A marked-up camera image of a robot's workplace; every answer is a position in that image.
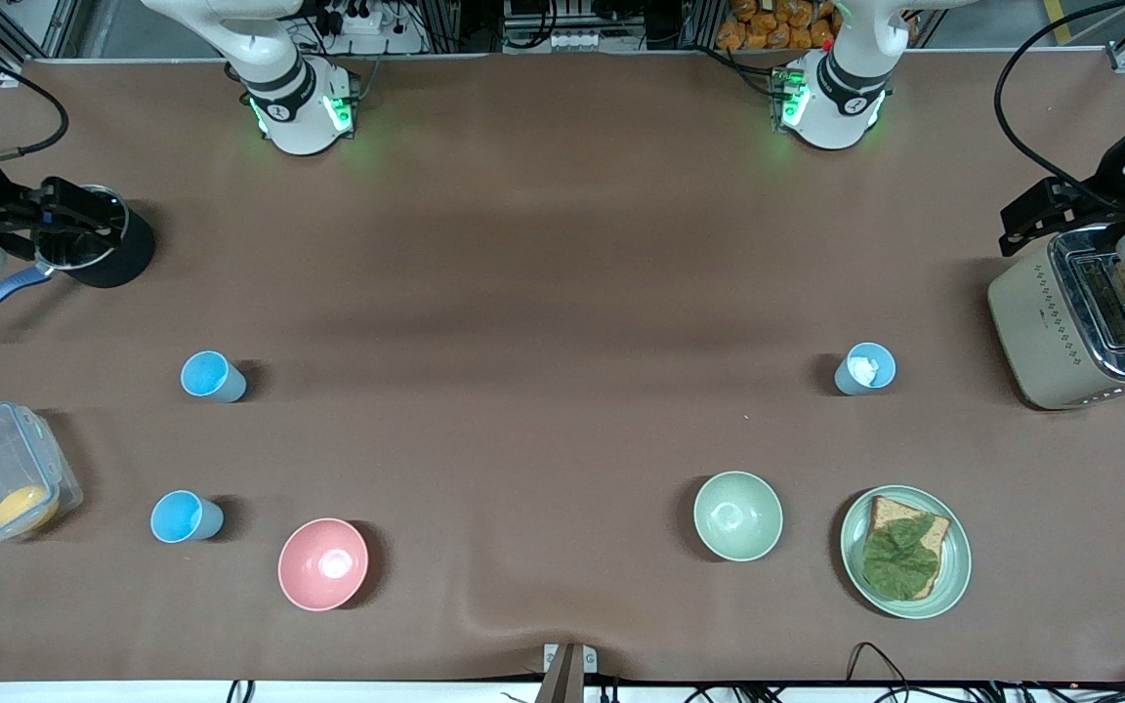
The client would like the blue plastic cup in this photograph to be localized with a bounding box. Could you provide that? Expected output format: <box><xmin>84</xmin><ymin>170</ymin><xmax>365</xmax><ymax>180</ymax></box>
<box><xmin>181</xmin><ymin>350</ymin><xmax>248</xmax><ymax>404</ymax></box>
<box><xmin>150</xmin><ymin>490</ymin><xmax>226</xmax><ymax>544</ymax></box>
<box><xmin>834</xmin><ymin>342</ymin><xmax>897</xmax><ymax>396</ymax></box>

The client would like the beige chrome toaster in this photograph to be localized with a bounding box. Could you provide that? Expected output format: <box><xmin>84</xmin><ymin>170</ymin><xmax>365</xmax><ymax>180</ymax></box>
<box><xmin>987</xmin><ymin>227</ymin><xmax>1125</xmax><ymax>411</ymax></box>

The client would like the orange yellow food piece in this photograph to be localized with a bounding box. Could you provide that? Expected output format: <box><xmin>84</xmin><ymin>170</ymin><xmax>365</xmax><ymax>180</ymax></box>
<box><xmin>0</xmin><ymin>485</ymin><xmax>62</xmax><ymax>534</ymax></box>

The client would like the brown bread slice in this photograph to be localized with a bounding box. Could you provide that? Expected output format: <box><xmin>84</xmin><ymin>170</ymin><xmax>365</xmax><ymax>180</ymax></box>
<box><xmin>865</xmin><ymin>495</ymin><xmax>952</xmax><ymax>600</ymax></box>

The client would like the bag of orange snacks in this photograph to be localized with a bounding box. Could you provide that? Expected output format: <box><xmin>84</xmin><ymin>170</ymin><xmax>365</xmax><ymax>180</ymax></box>
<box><xmin>716</xmin><ymin>0</ymin><xmax>842</xmax><ymax>52</ymax></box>

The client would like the white power strip with plugs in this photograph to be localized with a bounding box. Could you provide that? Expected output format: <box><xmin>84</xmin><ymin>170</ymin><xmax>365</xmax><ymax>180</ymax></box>
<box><xmin>326</xmin><ymin>3</ymin><xmax>386</xmax><ymax>36</ymax></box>

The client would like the green lettuce leaf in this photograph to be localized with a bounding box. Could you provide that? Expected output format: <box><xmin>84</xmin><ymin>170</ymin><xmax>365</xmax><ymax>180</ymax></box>
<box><xmin>861</xmin><ymin>516</ymin><xmax>941</xmax><ymax>600</ymax></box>

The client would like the pale green plate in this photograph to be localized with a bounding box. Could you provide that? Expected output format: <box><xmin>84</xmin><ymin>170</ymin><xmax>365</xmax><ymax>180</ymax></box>
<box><xmin>839</xmin><ymin>485</ymin><xmax>973</xmax><ymax>620</ymax></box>

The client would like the pale green bowl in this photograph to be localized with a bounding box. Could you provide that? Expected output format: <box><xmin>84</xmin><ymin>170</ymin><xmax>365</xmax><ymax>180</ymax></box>
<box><xmin>692</xmin><ymin>471</ymin><xmax>785</xmax><ymax>563</ymax></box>

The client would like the pink bowl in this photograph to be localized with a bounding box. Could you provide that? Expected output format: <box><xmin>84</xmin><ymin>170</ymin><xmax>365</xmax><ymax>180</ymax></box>
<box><xmin>277</xmin><ymin>517</ymin><xmax>370</xmax><ymax>613</ymax></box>

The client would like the white multi socket strip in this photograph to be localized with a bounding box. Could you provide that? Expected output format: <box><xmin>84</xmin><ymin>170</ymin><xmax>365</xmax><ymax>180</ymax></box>
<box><xmin>545</xmin><ymin>29</ymin><xmax>614</xmax><ymax>52</ymax></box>

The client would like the brown table cloth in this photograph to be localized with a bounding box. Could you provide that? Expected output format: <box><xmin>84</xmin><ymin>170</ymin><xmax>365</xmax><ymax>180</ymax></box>
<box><xmin>0</xmin><ymin>54</ymin><xmax>1125</xmax><ymax>684</ymax></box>

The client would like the black pot with blue handle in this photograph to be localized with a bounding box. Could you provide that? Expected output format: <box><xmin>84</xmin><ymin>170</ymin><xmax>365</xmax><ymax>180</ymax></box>
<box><xmin>0</xmin><ymin>184</ymin><xmax>157</xmax><ymax>337</ymax></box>

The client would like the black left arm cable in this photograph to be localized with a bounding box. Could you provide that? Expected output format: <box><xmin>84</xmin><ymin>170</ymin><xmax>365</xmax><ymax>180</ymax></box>
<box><xmin>995</xmin><ymin>0</ymin><xmax>1125</xmax><ymax>216</ymax></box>

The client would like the black looped floor cable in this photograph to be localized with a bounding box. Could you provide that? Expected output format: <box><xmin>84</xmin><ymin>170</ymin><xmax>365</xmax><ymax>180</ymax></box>
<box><xmin>846</xmin><ymin>641</ymin><xmax>915</xmax><ymax>686</ymax></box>

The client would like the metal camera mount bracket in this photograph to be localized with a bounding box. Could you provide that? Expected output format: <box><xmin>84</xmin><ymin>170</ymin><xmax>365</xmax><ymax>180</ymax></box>
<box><xmin>535</xmin><ymin>642</ymin><xmax>599</xmax><ymax>703</ymax></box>

